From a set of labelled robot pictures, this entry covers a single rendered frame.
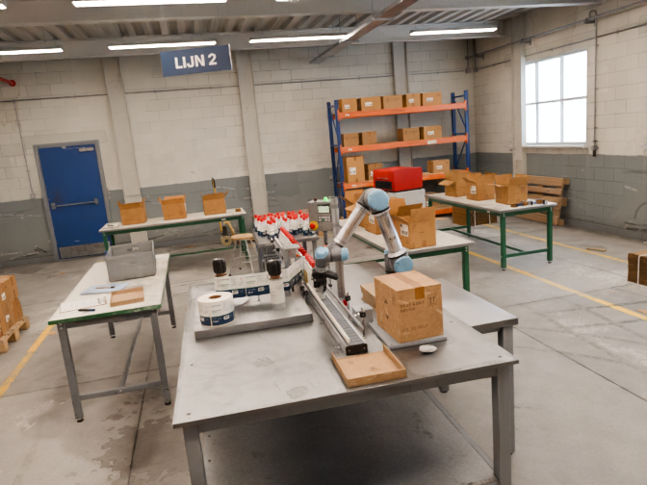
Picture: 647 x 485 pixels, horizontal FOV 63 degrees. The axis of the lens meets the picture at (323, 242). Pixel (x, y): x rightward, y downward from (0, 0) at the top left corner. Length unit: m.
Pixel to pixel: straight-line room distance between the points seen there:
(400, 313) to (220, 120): 8.53
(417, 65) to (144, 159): 5.86
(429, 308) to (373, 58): 9.18
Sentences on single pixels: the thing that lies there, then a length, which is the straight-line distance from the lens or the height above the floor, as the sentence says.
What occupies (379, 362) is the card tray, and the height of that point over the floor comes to 0.83.
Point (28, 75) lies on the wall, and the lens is 11.12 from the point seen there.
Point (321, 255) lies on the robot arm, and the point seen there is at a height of 1.21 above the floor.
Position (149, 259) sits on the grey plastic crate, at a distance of 4.85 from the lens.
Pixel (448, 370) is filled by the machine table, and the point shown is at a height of 0.83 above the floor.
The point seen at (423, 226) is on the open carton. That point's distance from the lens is 4.95.
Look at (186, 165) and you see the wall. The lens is 10.72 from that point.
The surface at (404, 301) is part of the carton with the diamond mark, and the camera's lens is 2.60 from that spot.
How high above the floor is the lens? 1.88
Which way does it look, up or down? 12 degrees down
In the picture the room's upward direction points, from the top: 5 degrees counter-clockwise
